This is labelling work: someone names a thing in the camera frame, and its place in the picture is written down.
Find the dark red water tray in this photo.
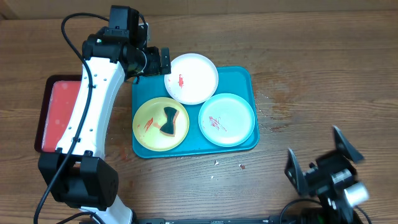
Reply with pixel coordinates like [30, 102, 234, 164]
[34, 75, 81, 152]

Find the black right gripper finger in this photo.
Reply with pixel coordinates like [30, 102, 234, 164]
[284, 148, 308, 195]
[333, 126, 364, 164]

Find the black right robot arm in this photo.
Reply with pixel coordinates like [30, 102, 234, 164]
[278, 126, 371, 223]

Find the light blue plate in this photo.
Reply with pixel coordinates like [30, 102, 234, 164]
[198, 93, 255, 147]

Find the green and tan sponge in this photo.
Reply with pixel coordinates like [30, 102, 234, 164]
[160, 107, 179, 137]

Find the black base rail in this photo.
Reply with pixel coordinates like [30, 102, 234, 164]
[79, 214, 312, 224]

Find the white plate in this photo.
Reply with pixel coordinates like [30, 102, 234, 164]
[164, 53, 219, 105]

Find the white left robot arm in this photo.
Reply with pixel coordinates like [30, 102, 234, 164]
[38, 5, 171, 223]

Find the blue plastic tray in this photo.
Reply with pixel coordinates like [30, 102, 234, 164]
[132, 66, 260, 159]

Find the cardboard back panel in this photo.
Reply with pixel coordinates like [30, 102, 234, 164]
[1, 0, 397, 20]

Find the yellow-green plate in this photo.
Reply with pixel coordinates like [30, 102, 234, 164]
[132, 97, 190, 152]

